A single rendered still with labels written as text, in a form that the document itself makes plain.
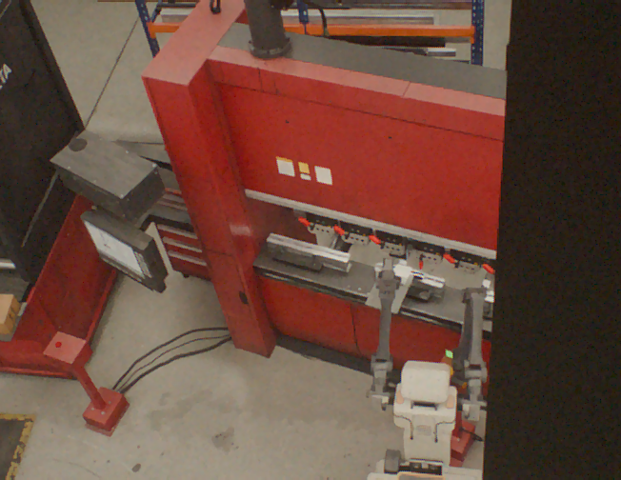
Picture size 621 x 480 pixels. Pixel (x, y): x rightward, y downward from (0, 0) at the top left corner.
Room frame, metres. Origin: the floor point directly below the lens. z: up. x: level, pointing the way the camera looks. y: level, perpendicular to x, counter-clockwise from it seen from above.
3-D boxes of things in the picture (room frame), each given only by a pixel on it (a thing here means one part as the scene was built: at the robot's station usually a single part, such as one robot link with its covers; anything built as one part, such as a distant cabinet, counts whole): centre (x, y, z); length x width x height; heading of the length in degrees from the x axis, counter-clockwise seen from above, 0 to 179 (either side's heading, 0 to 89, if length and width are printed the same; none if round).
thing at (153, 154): (3.36, 0.84, 1.66); 0.40 x 0.24 x 0.07; 58
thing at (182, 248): (3.99, 0.68, 0.50); 0.50 x 0.50 x 1.00; 58
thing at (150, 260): (3.03, 0.96, 1.42); 0.45 x 0.12 x 0.36; 46
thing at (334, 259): (3.19, 0.06, 0.92); 0.50 x 0.06 x 0.10; 58
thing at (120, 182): (3.13, 0.94, 1.53); 0.51 x 0.25 x 0.85; 46
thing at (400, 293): (2.78, -0.33, 1.00); 0.26 x 0.18 x 0.01; 148
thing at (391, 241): (2.92, -0.39, 1.26); 0.15 x 0.09 x 0.17; 58
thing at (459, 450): (2.31, -0.56, 0.06); 0.25 x 0.20 x 0.12; 142
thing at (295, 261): (3.17, 0.13, 0.89); 0.30 x 0.05 x 0.03; 58
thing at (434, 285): (2.88, -0.46, 0.92); 0.39 x 0.06 x 0.10; 58
